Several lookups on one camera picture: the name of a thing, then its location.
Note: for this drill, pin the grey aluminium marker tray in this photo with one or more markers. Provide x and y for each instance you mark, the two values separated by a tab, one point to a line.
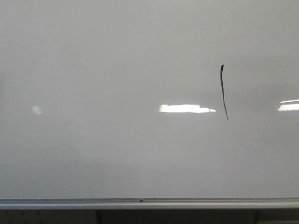
148	203

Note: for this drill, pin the white whiteboard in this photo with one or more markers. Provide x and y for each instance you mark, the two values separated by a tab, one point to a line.
122	99

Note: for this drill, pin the grey pegboard panel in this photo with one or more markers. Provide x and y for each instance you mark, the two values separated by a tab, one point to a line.
48	217

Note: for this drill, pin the black marker stroke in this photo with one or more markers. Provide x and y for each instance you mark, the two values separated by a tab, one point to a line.
222	90

